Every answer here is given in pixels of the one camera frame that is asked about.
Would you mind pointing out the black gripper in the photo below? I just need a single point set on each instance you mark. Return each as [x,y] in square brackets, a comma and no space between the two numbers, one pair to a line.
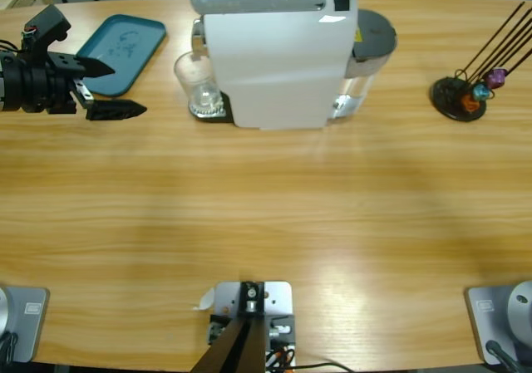
[37,86]

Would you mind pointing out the clear glass cup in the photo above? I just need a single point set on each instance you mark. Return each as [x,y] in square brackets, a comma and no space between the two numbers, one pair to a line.
[191,74]

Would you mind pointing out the white capsule coffee machine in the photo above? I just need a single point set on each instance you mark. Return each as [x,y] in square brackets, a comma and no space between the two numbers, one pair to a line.
[274,70]

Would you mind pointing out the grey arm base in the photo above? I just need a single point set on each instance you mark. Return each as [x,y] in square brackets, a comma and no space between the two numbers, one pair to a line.
[484,323]
[29,323]

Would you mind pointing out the orange coffee capsule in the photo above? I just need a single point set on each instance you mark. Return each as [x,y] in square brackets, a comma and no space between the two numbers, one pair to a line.
[469,104]

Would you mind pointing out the light blue coffee capsule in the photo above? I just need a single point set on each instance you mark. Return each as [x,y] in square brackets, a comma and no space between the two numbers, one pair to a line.
[481,92]

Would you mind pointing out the purple coffee capsule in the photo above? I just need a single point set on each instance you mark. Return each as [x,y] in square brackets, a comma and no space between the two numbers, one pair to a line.
[496,77]

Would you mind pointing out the teal plastic tray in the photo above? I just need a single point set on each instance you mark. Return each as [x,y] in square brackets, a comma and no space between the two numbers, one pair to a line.
[124,45]

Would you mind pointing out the black capsule holder with rods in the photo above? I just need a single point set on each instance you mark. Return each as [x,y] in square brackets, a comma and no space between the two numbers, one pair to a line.
[446,94]

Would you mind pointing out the white paper tab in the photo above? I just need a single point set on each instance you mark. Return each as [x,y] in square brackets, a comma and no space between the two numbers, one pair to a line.
[205,300]

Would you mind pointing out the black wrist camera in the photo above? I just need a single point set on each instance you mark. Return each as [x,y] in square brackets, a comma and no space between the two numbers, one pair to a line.
[47,22]

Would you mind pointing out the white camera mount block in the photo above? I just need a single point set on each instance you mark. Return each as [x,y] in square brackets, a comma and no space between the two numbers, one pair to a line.
[278,298]

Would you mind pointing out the dark camera post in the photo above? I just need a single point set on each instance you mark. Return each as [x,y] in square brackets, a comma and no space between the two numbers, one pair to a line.
[237,348]

